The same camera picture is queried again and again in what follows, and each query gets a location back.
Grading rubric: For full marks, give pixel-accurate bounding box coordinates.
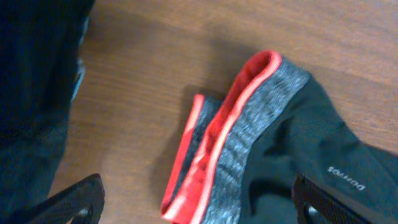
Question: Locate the black leggings red waistband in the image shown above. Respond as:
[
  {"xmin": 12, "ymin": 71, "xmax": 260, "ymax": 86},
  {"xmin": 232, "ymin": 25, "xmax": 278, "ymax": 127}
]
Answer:
[{"xmin": 161, "ymin": 51, "xmax": 397, "ymax": 223}]

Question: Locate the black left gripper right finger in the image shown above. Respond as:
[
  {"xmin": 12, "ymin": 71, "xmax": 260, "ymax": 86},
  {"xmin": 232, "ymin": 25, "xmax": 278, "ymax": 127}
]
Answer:
[{"xmin": 292, "ymin": 173, "xmax": 389, "ymax": 224}]

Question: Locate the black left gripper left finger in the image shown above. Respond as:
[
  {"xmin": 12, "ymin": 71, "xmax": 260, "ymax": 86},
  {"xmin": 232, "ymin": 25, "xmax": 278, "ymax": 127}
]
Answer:
[{"xmin": 6, "ymin": 174, "xmax": 105, "ymax": 224}]

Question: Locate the folded black clothes stack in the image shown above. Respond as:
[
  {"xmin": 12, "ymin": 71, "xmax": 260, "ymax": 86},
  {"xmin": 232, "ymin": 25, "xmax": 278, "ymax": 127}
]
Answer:
[{"xmin": 1, "ymin": 0, "xmax": 94, "ymax": 220}]

